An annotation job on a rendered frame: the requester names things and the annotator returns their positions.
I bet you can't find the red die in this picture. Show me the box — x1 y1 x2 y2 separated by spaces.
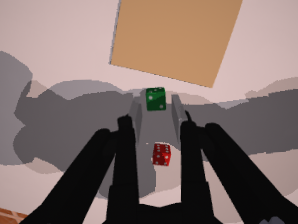
153 144 171 166

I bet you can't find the green die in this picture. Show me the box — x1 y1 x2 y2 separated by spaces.
146 87 166 111

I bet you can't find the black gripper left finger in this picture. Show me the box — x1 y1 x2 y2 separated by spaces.
19 96 142 224

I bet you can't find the tan flat square mat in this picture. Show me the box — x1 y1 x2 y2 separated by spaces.
111 0 243 88

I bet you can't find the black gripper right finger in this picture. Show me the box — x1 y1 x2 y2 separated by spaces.
171 94 298 224

